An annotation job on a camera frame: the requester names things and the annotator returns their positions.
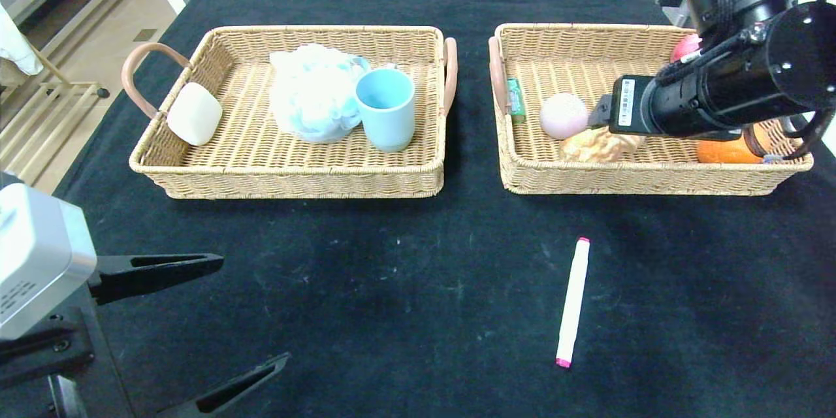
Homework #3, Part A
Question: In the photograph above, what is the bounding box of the light blue mesh bath pouf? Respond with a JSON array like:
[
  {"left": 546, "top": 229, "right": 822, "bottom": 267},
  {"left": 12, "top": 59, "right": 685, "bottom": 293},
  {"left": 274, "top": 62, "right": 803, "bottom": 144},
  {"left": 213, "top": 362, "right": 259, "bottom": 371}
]
[{"left": 269, "top": 44, "right": 372, "bottom": 144}]

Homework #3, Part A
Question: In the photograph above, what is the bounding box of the white marker with pink cap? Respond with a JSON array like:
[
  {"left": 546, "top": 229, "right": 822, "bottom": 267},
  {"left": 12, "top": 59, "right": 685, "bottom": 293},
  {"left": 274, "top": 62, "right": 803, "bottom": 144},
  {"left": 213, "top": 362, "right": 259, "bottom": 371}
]
[{"left": 556, "top": 238, "right": 591, "bottom": 368}]

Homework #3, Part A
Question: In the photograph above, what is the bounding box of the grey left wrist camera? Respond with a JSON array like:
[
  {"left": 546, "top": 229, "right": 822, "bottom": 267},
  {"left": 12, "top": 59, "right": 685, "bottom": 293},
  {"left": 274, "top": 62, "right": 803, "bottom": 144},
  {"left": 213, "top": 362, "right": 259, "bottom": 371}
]
[{"left": 0, "top": 183, "right": 98, "bottom": 341}]

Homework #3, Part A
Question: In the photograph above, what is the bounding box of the red apple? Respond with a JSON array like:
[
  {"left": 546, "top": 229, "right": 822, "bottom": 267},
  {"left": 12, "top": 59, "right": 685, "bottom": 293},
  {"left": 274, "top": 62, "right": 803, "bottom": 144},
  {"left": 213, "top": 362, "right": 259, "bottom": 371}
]
[{"left": 670, "top": 34, "right": 703, "bottom": 63}]

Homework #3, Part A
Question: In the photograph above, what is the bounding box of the white cloth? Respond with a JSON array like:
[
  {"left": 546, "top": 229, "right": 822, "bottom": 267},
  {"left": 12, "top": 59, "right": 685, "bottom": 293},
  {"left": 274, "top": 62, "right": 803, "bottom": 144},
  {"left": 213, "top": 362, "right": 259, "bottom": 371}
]
[{"left": 0, "top": 3, "right": 45, "bottom": 77}]

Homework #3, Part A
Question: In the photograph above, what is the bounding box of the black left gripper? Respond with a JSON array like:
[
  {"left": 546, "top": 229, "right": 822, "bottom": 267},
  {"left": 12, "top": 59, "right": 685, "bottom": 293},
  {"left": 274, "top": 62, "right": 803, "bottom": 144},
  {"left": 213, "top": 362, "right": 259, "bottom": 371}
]
[{"left": 0, "top": 252, "right": 285, "bottom": 418}]

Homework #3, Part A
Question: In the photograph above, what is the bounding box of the wicker basket holding food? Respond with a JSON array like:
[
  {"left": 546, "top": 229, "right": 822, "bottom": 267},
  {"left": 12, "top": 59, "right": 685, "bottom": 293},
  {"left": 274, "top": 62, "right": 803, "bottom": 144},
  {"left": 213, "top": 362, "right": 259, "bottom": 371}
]
[{"left": 488, "top": 24, "right": 817, "bottom": 197}]

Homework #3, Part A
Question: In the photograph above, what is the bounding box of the wooden rolling rack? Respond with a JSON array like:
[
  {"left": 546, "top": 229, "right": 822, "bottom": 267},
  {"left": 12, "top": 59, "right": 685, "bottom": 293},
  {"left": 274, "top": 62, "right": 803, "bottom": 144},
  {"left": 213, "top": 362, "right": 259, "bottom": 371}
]
[{"left": 0, "top": 46, "right": 112, "bottom": 210}]

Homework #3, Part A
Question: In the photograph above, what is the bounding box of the braided right arm cable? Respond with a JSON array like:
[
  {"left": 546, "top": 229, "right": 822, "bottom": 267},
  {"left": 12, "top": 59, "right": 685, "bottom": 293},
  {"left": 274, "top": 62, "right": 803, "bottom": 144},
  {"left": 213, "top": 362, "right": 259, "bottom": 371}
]
[{"left": 653, "top": 0, "right": 836, "bottom": 163}]

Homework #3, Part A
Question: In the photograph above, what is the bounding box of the light blue plastic mug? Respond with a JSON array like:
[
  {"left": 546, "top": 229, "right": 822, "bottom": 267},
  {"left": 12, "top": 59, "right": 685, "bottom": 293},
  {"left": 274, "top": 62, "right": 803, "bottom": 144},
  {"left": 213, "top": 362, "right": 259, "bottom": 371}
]
[{"left": 355, "top": 69, "right": 417, "bottom": 153}]

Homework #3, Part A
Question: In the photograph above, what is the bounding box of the white soap bar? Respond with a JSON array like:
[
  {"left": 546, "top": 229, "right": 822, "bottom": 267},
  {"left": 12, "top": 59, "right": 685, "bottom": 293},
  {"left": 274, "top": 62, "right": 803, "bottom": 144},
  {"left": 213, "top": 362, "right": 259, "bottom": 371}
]
[{"left": 167, "top": 82, "right": 224, "bottom": 147}]

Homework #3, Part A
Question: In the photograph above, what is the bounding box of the wicker basket holding soap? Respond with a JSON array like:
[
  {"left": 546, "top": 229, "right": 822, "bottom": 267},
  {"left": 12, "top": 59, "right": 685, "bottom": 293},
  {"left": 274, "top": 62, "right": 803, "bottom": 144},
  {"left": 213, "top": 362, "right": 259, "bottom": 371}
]
[{"left": 122, "top": 25, "right": 458, "bottom": 201}]

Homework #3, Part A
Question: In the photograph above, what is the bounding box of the green candy pack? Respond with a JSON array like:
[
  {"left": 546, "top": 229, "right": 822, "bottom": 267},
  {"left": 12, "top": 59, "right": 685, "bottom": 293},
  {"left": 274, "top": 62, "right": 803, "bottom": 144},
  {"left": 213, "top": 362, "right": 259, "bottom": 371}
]
[{"left": 507, "top": 78, "right": 527, "bottom": 125}]

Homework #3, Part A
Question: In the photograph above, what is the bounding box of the black tablecloth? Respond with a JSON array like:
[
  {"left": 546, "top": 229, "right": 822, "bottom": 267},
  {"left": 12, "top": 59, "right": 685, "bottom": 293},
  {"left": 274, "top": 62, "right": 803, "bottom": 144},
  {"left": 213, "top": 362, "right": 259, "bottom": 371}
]
[{"left": 0, "top": 0, "right": 836, "bottom": 418}]

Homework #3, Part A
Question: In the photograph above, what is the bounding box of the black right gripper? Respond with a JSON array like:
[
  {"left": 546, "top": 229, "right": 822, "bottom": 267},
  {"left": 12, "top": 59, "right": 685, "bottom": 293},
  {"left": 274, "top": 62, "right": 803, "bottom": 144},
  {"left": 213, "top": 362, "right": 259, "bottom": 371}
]
[{"left": 587, "top": 74, "right": 696, "bottom": 137}]

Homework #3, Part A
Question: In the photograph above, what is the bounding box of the orange fruit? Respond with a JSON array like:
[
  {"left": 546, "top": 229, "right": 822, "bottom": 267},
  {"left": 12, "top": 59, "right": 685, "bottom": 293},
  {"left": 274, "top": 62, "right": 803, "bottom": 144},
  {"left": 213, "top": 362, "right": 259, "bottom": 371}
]
[{"left": 696, "top": 127, "right": 766, "bottom": 165}]

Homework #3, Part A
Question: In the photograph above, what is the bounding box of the smooth pink round bun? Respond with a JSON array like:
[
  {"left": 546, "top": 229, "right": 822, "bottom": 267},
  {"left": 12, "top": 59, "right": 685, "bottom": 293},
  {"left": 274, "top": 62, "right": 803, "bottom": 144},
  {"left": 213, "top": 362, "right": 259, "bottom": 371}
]
[{"left": 539, "top": 92, "right": 590, "bottom": 140}]

